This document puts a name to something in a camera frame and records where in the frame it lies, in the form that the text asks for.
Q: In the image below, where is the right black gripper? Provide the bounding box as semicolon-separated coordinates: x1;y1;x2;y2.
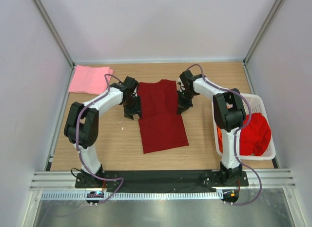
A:
176;90;196;115

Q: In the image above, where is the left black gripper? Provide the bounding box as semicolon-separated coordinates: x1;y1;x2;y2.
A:
122;95;142;121

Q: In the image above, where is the dark red t-shirt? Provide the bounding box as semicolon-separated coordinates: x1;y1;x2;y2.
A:
137;80;189;154

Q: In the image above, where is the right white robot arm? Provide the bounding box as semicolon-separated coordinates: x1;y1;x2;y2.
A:
177;70;246;186

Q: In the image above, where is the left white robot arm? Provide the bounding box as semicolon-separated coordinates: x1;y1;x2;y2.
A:
64;76;142;188

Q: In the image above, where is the folded pink t-shirt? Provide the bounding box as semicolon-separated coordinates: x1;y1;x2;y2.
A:
68;65;114;95

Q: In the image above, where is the orange t-shirt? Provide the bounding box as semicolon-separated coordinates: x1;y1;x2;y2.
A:
217;127;223;153

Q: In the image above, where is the white plastic basket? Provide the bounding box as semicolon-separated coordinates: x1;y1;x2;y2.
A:
212;93;276;161

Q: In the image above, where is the bright red t-shirt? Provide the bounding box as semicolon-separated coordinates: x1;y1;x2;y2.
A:
239;112;272;156

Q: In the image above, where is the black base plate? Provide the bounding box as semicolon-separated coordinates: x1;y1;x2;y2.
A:
75;170;249;193

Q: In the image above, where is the white slotted cable duct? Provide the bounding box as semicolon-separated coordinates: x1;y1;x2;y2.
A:
41;190;223;201

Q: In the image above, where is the aluminium frame rail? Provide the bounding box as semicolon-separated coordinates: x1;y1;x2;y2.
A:
29;139;81;190

